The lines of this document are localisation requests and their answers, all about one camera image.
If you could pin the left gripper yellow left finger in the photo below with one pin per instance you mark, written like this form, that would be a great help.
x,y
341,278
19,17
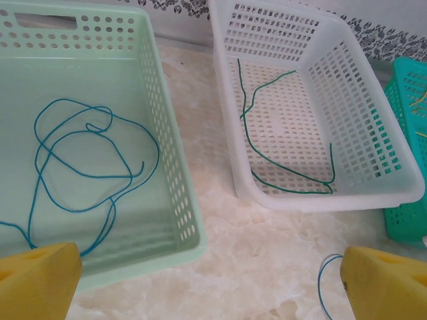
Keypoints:
x,y
36,286

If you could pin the light green plastic basket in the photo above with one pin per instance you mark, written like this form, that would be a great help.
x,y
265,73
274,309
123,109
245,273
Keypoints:
x,y
83,83

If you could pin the teal plastic basket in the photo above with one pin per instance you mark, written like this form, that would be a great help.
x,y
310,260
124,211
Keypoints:
x,y
388,230

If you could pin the white plastic basket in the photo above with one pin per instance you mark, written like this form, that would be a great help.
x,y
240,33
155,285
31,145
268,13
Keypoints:
x,y
227,116

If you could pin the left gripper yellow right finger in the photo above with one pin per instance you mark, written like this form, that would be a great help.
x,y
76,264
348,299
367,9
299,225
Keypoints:
x,y
390,286

